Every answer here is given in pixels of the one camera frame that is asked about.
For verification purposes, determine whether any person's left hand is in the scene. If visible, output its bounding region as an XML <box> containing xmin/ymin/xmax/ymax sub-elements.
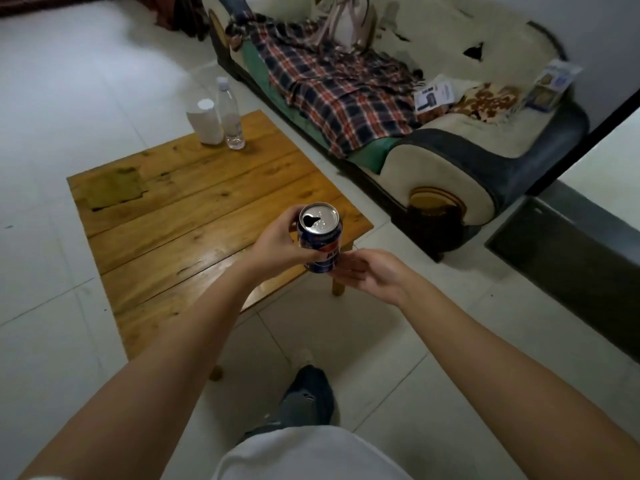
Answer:
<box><xmin>244</xmin><ymin>205</ymin><xmax>321</xmax><ymax>282</ymax></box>

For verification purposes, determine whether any person's white shirt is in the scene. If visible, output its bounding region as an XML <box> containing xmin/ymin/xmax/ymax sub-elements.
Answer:
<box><xmin>211</xmin><ymin>426</ymin><xmax>416</xmax><ymax>480</ymax></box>

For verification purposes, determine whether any person's right hand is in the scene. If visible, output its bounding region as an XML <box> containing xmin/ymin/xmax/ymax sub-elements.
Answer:
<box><xmin>329</xmin><ymin>249</ymin><xmax>414</xmax><ymax>308</ymax></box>

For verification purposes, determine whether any white paper leaflet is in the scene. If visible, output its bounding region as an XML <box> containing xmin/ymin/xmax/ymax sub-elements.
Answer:
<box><xmin>414</xmin><ymin>81</ymin><xmax>456</xmax><ymax>114</ymax></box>

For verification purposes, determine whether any blue and white box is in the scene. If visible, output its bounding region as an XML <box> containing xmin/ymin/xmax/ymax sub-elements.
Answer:
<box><xmin>522</xmin><ymin>59</ymin><xmax>584</xmax><ymax>114</ymax></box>

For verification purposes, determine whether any plaid blanket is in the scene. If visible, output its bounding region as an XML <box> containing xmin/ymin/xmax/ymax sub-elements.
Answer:
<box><xmin>224</xmin><ymin>12</ymin><xmax>426</xmax><ymax>159</ymax></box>

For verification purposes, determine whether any person's jeans leg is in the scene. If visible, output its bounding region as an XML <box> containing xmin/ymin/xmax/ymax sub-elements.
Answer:
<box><xmin>236</xmin><ymin>365</ymin><xmax>336</xmax><ymax>445</ymax></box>

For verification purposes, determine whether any white and pink bag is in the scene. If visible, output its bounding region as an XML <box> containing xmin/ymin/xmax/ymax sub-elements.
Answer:
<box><xmin>311</xmin><ymin>0</ymin><xmax>383</xmax><ymax>50</ymax></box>

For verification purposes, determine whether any person's right forearm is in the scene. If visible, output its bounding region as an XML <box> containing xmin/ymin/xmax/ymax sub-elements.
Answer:
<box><xmin>397</xmin><ymin>282</ymin><xmax>640</xmax><ymax>480</ymax></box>

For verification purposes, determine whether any floral brown cushion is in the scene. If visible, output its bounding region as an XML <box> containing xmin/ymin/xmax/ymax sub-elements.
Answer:
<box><xmin>451</xmin><ymin>82</ymin><xmax>526</xmax><ymax>126</ymax></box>

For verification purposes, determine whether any clear plastic water bottle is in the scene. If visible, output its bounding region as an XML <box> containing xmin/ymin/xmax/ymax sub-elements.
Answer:
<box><xmin>216</xmin><ymin>77</ymin><xmax>246</xmax><ymax>150</ymax></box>

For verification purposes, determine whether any wooden coffee table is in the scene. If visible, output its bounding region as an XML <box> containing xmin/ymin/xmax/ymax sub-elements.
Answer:
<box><xmin>67</xmin><ymin>110</ymin><xmax>374</xmax><ymax>380</ymax></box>

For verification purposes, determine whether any white plastic jar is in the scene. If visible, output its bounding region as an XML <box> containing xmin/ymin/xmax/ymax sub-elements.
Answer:
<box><xmin>186</xmin><ymin>99</ymin><xmax>225</xmax><ymax>146</ymax></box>

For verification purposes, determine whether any person's left forearm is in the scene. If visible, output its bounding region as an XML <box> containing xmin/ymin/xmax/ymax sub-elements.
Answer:
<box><xmin>17</xmin><ymin>258</ymin><xmax>273</xmax><ymax>480</ymax></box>

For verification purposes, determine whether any blue soda can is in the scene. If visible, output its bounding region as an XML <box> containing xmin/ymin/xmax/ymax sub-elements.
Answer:
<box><xmin>297</xmin><ymin>202</ymin><xmax>344</xmax><ymax>274</ymax></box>

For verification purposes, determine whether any worn cream and black sofa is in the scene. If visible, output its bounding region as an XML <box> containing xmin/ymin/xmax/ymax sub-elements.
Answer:
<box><xmin>201</xmin><ymin>0</ymin><xmax>591</xmax><ymax>263</ymax></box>

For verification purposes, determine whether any dark floor mat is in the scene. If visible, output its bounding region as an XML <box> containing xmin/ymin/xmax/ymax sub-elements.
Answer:
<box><xmin>484</xmin><ymin>197</ymin><xmax>640</xmax><ymax>365</ymax></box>

